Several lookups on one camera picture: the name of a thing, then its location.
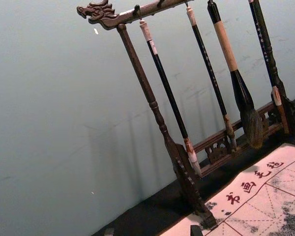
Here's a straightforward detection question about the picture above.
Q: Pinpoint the dark wooden dragon brush rack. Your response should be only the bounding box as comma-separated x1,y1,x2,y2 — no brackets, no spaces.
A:
76,0,295,231

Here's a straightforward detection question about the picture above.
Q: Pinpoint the black brush with white ends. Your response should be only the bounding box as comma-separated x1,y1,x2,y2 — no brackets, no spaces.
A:
139,19,203,178

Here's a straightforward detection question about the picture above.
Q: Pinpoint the thin black calligraphy brush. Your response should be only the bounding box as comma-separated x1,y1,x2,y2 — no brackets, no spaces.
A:
186,6,237,152

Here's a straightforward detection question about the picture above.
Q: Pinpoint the black table cloth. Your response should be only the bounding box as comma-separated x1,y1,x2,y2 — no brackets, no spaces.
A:
91,91,295,236

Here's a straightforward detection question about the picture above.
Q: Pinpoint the small black block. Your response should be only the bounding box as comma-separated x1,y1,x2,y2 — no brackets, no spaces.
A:
190,224,203,236

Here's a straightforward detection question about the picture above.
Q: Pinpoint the black brush with white characters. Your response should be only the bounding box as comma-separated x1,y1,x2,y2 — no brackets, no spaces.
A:
248,0,290,135

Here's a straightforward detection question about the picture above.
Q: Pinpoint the white gridded calligraphy felt mat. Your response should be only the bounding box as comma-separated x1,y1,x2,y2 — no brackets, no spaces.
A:
159,142,295,236

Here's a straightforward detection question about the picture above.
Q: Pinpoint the large tan-handled calligraphy brush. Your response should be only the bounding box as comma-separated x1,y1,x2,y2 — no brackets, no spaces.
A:
207,0,264,149

